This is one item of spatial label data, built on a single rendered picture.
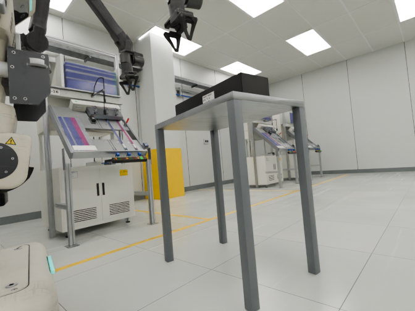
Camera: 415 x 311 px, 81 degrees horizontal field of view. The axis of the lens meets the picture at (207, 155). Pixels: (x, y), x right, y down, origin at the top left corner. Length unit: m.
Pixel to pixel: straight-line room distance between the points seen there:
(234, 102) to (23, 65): 0.66
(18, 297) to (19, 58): 0.63
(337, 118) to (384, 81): 1.30
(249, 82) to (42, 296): 0.98
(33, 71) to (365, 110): 7.17
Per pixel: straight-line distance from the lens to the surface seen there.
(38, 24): 1.33
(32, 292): 0.77
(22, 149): 0.89
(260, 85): 1.15
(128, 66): 1.44
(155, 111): 4.47
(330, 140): 7.62
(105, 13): 1.46
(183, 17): 0.91
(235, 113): 0.91
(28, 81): 0.92
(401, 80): 7.50
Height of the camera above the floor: 0.54
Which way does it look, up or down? 2 degrees up
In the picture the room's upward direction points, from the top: 5 degrees counter-clockwise
